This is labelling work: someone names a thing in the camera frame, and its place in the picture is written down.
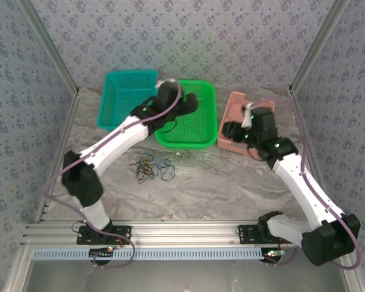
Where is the green plastic basket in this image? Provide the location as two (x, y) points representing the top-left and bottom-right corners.
(154, 79), (217, 150)

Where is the pink plastic basket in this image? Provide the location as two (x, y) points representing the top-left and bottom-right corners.
(217, 90), (276, 155)

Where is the thin dark green cable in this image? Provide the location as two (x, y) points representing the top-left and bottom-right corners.
(128, 158), (151, 176)
(129, 158), (155, 179)
(129, 156), (159, 180)
(130, 158), (168, 182)

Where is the thin blue cable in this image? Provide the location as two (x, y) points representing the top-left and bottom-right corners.
(134, 169), (155, 185)
(156, 158), (176, 183)

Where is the teal plastic basket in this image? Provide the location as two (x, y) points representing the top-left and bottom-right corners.
(97, 69), (159, 132)

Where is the small circuit board with LED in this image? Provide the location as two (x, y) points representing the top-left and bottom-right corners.
(262, 248), (288, 266)
(89, 246), (115, 266)

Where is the grey metal lower panel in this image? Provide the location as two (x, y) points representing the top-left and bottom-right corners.
(24, 260), (350, 292)

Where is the black left wrist wire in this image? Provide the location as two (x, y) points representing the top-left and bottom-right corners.
(162, 119), (178, 134)

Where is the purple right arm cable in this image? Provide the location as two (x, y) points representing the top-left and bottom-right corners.
(248, 99), (362, 270)

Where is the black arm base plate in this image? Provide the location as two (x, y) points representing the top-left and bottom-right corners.
(75, 224), (133, 246)
(237, 224), (294, 246)

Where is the aluminium frame post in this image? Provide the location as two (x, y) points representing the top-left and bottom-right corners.
(288, 0), (352, 94)
(18, 0), (80, 95)

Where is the aluminium mounting rail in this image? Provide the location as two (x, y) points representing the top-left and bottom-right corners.
(20, 221), (353, 248)

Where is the white slotted cable duct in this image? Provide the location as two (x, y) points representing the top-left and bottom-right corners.
(32, 246), (266, 262)

